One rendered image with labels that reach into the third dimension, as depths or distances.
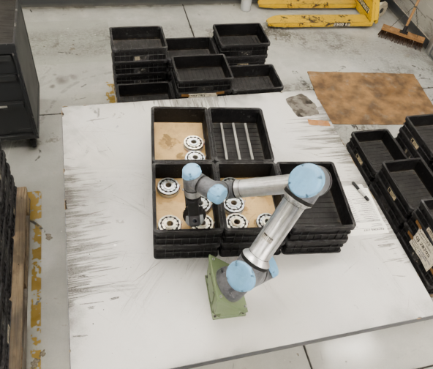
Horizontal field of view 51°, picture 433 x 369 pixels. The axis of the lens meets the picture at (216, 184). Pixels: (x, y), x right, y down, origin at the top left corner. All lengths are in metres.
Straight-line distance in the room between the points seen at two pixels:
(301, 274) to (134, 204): 0.87
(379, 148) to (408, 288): 1.48
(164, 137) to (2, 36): 1.26
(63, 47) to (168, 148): 2.43
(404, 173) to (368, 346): 1.17
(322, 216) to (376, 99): 2.41
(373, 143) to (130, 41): 2.00
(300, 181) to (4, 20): 2.33
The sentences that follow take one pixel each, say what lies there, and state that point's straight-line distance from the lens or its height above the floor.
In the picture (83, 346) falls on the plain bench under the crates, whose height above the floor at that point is 0.70.
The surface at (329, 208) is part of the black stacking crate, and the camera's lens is 2.29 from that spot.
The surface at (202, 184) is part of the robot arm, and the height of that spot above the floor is 1.18.
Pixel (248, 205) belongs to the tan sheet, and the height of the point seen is 0.83.
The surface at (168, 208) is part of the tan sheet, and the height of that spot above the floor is 0.83.
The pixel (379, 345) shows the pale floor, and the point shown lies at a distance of 2.98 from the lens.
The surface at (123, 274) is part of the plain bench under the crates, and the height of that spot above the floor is 0.70.
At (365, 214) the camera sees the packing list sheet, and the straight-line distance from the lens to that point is 2.51.
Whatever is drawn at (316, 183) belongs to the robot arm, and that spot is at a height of 1.40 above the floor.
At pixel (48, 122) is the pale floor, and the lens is 3.82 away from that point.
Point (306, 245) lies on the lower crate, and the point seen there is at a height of 0.77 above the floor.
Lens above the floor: 2.52
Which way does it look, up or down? 49 degrees down
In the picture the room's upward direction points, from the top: 9 degrees clockwise
